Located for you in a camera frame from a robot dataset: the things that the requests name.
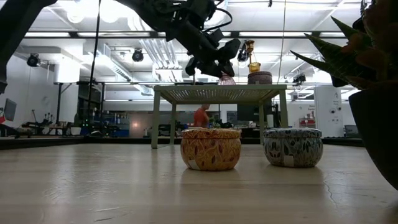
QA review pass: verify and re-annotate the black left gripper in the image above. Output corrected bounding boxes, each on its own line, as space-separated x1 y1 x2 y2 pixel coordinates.
173 19 242 79

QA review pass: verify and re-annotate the pink ribbed glass candle holder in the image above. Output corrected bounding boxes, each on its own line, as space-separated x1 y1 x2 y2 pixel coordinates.
217 73 237 86

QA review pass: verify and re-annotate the amber glass candle holder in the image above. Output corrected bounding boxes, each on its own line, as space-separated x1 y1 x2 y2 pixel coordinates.
247 62 262 74

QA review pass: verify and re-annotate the mauve patterned candle tin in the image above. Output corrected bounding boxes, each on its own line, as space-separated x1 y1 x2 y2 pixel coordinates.
247 71 274 86

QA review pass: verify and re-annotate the blue patterned candle tin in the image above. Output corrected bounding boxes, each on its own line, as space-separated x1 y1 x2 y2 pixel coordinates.
262 127 324 169

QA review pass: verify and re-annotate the orange patterned candle tin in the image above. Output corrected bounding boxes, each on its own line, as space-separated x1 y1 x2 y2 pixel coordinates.
180 128 243 172

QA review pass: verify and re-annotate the green perforated metal shelf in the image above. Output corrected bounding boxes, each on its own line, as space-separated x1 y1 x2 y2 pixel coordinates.
150 83 290 150

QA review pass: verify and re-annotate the white pillar with print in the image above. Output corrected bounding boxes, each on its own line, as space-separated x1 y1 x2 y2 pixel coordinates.
313 85 345 138

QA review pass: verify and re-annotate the black ceiling spotlight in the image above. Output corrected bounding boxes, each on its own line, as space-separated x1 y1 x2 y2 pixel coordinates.
292 73 307 85
131 49 145 63
26 53 42 68
237 43 250 63

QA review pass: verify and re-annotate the person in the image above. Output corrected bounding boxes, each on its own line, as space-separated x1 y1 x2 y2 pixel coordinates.
193 103 211 129

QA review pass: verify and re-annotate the tall gold candlestick holder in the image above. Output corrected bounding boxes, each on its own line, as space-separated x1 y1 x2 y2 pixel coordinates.
244 39 256 64

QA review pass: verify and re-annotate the red storage shelf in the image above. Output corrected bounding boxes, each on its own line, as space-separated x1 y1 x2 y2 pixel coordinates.
298 116 317 129

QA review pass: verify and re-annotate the potted succulent plant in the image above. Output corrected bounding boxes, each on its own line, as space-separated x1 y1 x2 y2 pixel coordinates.
290 0 398 191

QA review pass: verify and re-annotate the black background monitor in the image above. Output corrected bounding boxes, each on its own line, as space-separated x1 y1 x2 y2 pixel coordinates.
237 104 260 123

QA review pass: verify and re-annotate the black metal rack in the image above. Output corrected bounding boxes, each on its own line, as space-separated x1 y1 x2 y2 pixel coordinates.
54 81 107 136

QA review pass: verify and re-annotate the grey tilted monitor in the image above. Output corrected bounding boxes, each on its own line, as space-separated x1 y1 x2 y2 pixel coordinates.
3 98 17 123

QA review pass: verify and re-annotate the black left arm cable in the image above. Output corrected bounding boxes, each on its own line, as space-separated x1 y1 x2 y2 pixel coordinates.
88 0 103 135

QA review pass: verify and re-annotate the black aluminium table frame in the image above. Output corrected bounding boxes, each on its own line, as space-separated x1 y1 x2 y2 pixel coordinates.
0 136 364 151

